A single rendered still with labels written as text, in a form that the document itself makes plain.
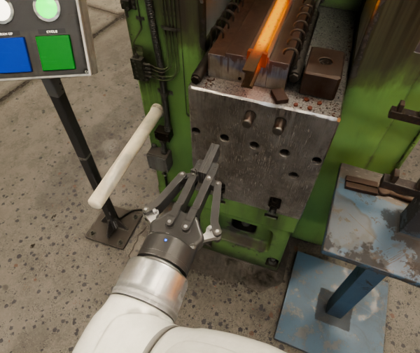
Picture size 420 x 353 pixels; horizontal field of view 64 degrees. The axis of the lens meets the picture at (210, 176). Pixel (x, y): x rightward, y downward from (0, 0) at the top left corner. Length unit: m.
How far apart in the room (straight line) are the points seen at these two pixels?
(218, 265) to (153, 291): 1.15
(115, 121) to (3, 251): 0.95
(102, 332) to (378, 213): 0.75
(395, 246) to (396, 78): 0.43
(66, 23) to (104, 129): 1.34
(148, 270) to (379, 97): 0.80
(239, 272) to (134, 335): 1.19
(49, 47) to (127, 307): 0.64
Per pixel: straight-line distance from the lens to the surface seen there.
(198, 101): 0.90
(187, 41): 1.07
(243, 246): 1.45
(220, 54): 0.87
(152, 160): 1.42
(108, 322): 0.42
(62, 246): 1.75
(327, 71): 0.86
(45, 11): 0.90
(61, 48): 0.89
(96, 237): 1.71
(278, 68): 0.85
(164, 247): 0.46
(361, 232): 0.93
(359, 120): 1.10
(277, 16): 0.99
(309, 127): 0.86
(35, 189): 2.01
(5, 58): 0.93
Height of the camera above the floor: 1.44
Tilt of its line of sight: 52 degrees down
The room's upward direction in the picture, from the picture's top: straight up
